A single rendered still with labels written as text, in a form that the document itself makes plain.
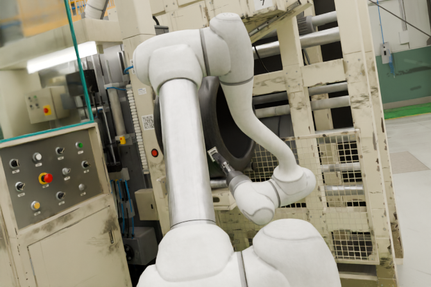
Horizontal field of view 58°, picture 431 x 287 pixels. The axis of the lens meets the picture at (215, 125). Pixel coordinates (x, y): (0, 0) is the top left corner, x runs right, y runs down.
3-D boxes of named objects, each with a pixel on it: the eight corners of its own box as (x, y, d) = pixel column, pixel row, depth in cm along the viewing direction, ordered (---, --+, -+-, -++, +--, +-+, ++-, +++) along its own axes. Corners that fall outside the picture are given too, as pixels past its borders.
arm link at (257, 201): (233, 209, 141) (265, 196, 145) (253, 236, 128) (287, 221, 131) (229, 185, 136) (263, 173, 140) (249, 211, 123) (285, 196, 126)
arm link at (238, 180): (238, 207, 142) (232, 198, 147) (260, 193, 143) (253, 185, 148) (229, 190, 137) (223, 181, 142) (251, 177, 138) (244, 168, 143)
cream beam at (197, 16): (173, 38, 212) (167, 11, 210) (196, 40, 234) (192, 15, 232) (278, 9, 183) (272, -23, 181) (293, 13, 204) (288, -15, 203)
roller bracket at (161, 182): (159, 199, 188) (155, 179, 187) (199, 175, 222) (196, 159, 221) (164, 198, 186) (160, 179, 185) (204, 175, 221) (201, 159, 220)
